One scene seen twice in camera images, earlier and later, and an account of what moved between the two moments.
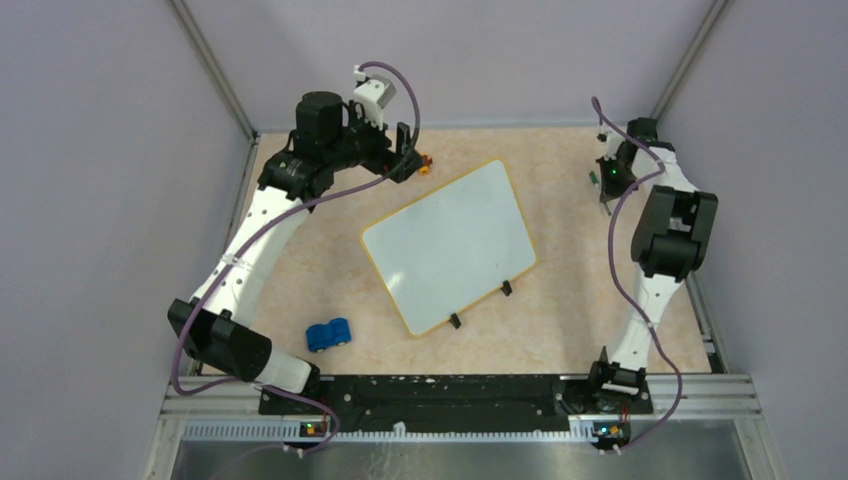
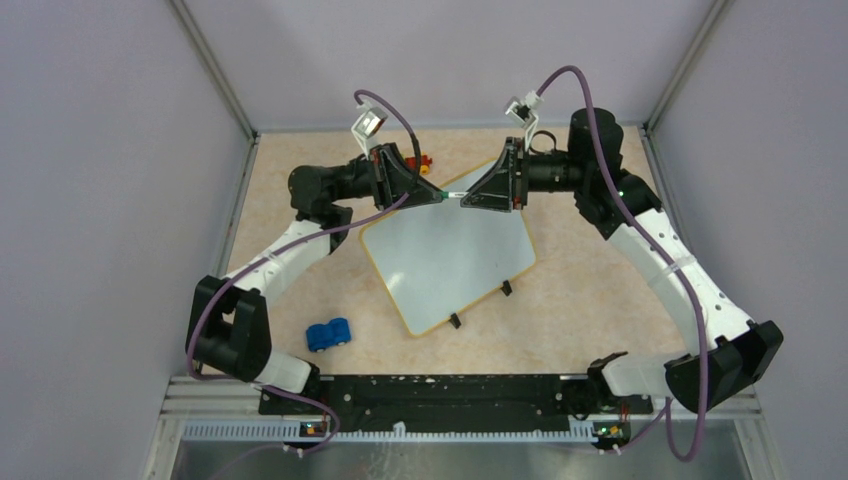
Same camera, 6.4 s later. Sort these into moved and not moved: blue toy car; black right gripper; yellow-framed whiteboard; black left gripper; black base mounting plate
Moved: black left gripper; black right gripper
Not moved: black base mounting plate; yellow-framed whiteboard; blue toy car
